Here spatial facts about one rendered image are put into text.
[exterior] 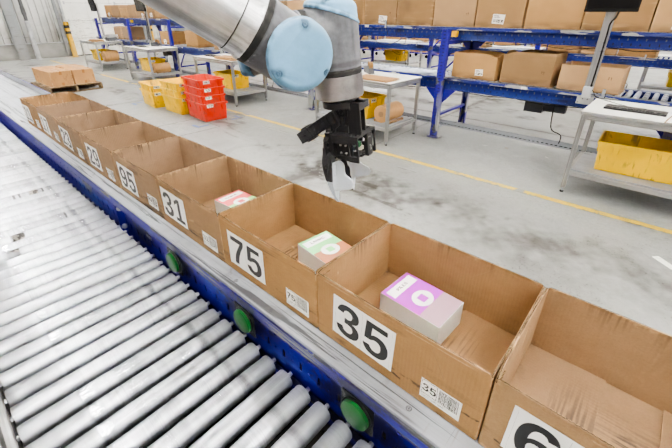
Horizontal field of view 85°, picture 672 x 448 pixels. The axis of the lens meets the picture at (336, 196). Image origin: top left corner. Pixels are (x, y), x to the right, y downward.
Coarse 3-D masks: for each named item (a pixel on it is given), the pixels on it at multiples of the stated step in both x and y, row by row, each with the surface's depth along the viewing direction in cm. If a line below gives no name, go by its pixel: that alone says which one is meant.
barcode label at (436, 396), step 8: (424, 384) 69; (432, 384) 68; (424, 392) 70; (432, 392) 68; (440, 392) 67; (432, 400) 69; (440, 400) 68; (448, 400) 66; (456, 400) 65; (440, 408) 68; (448, 408) 67; (456, 408) 66; (456, 416) 66
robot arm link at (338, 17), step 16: (320, 0) 59; (336, 0) 59; (352, 0) 62; (320, 16) 60; (336, 16) 60; (352, 16) 61; (336, 32) 61; (352, 32) 62; (336, 48) 62; (352, 48) 63; (336, 64) 63; (352, 64) 64
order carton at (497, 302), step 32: (352, 256) 90; (384, 256) 103; (416, 256) 98; (448, 256) 91; (320, 288) 82; (352, 288) 95; (384, 288) 100; (448, 288) 95; (480, 288) 88; (512, 288) 82; (544, 288) 77; (320, 320) 87; (384, 320) 71; (480, 320) 90; (512, 320) 85; (352, 352) 82; (416, 352) 68; (448, 352) 63; (480, 352) 82; (416, 384) 71; (448, 384) 65; (480, 384) 60; (448, 416) 68; (480, 416) 63
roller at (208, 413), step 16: (256, 368) 94; (272, 368) 96; (240, 384) 90; (256, 384) 92; (208, 400) 87; (224, 400) 87; (240, 400) 90; (192, 416) 83; (208, 416) 84; (176, 432) 80; (192, 432) 81
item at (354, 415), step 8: (344, 400) 77; (344, 408) 77; (352, 408) 75; (360, 408) 75; (344, 416) 79; (352, 416) 76; (360, 416) 74; (352, 424) 77; (360, 424) 75; (368, 424) 75
